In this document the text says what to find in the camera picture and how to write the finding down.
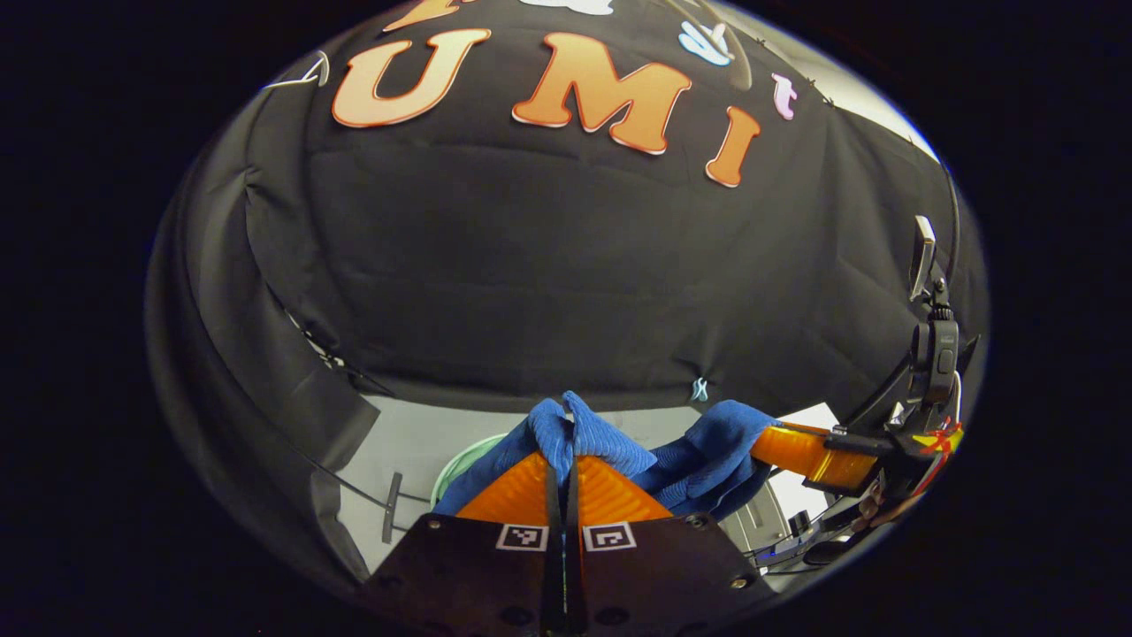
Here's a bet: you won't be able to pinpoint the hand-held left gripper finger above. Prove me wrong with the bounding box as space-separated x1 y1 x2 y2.
359 451 570 637
570 453 781 637

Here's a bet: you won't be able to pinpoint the black backdrop cloth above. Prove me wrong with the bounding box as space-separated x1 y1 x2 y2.
144 0 990 589

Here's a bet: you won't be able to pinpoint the red and yellow wires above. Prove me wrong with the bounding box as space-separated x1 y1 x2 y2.
911 418 965 470

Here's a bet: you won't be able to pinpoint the blue corduroy shirt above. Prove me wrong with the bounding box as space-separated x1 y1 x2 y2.
433 391 779 523

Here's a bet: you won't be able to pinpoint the green laundry hamper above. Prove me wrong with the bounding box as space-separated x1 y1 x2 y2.
431 434 509 510

